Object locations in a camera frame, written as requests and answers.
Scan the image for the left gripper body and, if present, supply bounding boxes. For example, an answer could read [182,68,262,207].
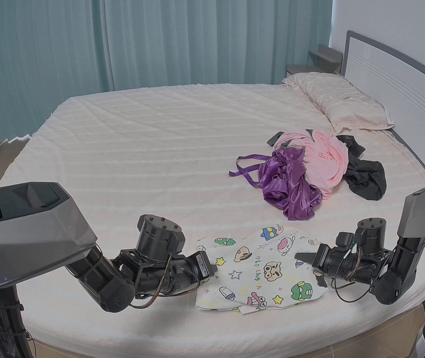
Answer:
[182,250,219,288]

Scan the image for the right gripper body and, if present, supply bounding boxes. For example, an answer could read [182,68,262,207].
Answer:
[311,243,352,279]

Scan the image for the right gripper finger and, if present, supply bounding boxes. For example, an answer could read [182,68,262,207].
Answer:
[295,251,324,265]

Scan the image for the white printed pyjama top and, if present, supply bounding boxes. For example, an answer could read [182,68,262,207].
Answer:
[195,225,329,316]

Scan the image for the bed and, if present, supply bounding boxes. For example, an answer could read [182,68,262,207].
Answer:
[0,30,425,358]

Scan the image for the purple satin garment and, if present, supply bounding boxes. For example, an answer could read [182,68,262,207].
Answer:
[229,147,323,222]

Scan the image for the black garment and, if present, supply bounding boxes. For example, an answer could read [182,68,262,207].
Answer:
[337,134,388,201]

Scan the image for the pink garment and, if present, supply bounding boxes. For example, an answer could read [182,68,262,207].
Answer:
[268,129,350,201]

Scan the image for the pale pink pillow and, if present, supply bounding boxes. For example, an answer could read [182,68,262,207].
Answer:
[281,72,367,106]
[320,95,396,134]

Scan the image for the grey bedside table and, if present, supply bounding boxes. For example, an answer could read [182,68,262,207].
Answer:
[286,44,344,77]

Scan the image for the blue-green curtain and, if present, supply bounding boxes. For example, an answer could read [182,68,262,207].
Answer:
[0,0,117,145]
[93,0,335,87]

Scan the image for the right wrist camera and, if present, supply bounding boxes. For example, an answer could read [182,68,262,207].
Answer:
[334,231,356,254]

